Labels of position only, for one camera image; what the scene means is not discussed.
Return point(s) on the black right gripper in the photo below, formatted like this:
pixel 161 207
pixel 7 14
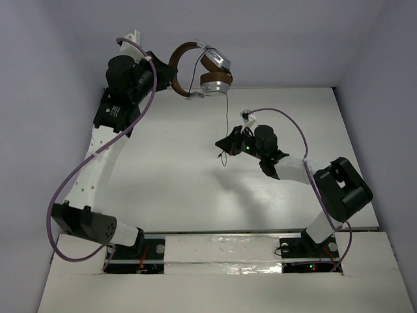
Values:
pixel 234 139

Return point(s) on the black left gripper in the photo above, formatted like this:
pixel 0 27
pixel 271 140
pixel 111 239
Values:
pixel 158 70

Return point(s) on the brown silver headphones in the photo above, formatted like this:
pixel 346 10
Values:
pixel 218 78

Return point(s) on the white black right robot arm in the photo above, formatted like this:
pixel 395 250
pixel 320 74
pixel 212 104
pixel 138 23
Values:
pixel 340 189

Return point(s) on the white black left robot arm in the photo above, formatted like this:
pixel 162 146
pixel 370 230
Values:
pixel 81 214

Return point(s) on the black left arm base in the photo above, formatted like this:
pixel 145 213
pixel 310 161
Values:
pixel 145 257

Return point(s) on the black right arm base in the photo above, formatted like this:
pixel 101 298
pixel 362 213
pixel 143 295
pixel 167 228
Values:
pixel 303 255

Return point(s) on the white front board with tape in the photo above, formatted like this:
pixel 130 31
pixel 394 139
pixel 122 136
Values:
pixel 371 282

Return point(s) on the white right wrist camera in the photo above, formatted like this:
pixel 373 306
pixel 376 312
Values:
pixel 248 118

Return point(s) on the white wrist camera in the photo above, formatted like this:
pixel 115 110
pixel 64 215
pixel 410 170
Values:
pixel 129 49
pixel 248 118

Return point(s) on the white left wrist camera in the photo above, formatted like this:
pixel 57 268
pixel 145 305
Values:
pixel 129 49

